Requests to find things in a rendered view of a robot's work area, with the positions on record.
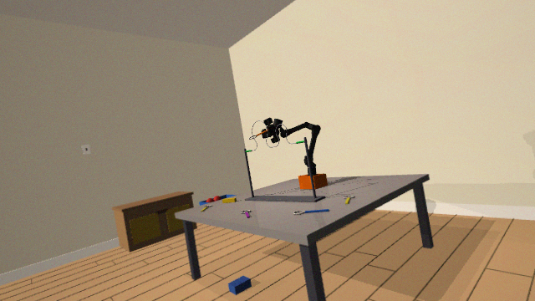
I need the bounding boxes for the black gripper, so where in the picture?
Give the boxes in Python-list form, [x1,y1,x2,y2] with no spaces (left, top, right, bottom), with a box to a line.
[263,117,280,143]

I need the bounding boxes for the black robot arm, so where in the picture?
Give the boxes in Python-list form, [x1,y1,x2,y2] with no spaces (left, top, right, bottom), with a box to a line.
[262,119,321,176]

